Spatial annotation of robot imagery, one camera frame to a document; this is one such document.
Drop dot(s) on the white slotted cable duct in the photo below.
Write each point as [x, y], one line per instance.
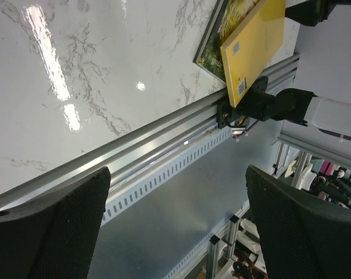
[160, 171]

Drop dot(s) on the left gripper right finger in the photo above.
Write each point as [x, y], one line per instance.
[301, 236]

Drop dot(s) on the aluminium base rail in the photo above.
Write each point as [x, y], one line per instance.
[131, 152]

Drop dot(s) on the green Alice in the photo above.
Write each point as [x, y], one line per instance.
[226, 17]

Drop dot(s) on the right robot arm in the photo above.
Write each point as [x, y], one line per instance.
[297, 106]

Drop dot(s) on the yellow book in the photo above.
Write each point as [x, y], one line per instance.
[251, 46]

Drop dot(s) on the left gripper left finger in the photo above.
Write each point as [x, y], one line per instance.
[54, 235]

